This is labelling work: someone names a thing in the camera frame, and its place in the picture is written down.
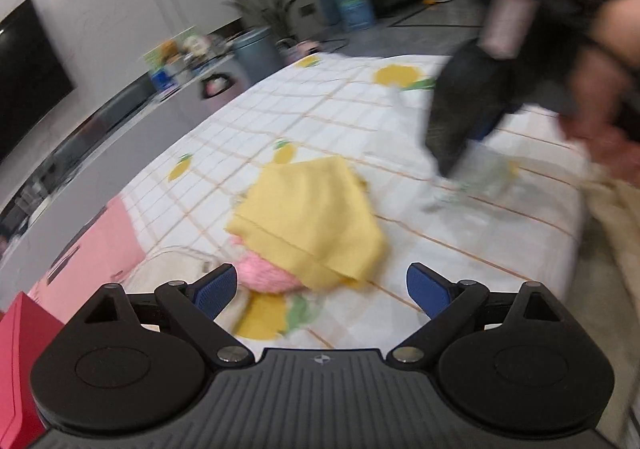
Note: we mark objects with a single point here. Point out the blue water jug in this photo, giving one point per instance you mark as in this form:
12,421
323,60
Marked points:
355,9

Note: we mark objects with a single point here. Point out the white round plush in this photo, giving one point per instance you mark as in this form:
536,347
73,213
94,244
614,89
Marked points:
196,46

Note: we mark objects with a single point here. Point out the lemon print bedsheet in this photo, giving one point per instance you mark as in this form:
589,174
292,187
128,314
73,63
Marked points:
350,139

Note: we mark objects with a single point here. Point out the cream cloth bag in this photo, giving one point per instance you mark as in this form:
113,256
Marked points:
170,269

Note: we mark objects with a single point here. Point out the person's right hand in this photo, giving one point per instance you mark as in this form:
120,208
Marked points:
600,89

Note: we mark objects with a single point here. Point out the cream dotted blanket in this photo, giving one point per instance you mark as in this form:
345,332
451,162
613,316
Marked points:
615,254

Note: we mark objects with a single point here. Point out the yellow cloth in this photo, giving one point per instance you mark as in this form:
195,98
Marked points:
310,219

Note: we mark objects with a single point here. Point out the red box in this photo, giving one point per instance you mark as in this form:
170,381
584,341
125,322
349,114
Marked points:
25,354

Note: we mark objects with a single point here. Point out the pink mat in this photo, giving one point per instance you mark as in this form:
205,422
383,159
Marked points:
100,254

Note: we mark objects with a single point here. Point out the orange stuffed toy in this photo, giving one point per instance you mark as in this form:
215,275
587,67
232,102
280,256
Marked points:
169,51

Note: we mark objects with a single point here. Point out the black television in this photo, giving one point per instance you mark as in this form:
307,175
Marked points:
30,79

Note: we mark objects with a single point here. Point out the tall green houseplant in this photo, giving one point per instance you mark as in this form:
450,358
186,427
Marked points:
272,14

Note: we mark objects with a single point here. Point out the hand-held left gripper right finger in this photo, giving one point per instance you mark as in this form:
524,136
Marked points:
425,291

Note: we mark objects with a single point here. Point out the grey television console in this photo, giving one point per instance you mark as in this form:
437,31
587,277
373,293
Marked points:
125,129

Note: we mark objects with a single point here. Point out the pink container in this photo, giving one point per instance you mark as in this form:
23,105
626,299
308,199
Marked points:
305,48

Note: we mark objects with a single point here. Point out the clear plastic bag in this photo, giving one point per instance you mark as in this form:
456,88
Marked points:
487,174

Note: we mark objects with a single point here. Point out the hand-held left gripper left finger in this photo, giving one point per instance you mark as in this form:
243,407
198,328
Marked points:
217,291

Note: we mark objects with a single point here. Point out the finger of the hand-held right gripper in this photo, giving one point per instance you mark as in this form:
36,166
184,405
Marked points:
460,104

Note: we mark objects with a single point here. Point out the pink plush toy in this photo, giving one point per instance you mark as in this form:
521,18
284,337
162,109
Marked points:
265,274

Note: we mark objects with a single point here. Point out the grey-blue trash can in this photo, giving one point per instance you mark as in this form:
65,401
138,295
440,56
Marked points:
257,56

